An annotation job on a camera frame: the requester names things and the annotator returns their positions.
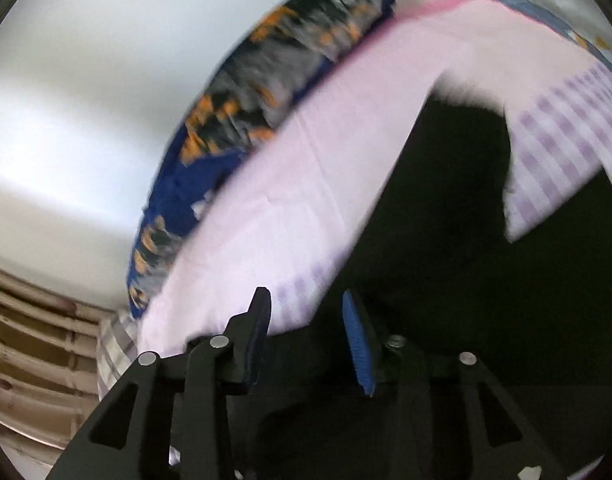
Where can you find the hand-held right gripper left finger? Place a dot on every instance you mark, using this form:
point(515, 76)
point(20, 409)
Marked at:
point(255, 340)

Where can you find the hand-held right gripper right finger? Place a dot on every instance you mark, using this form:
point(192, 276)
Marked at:
point(358, 342)

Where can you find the black pants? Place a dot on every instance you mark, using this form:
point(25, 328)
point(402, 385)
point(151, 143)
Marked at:
point(436, 260)

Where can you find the plaid pillow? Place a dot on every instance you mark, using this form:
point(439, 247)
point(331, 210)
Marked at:
point(113, 355)

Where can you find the pink purple checked bed sheet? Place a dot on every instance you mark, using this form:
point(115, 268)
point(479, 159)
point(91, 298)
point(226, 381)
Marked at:
point(296, 185)

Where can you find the blue printed blanket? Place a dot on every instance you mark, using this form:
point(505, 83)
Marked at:
point(206, 175)

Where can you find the beige curtain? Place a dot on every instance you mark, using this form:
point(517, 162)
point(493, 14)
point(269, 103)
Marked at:
point(26, 360)

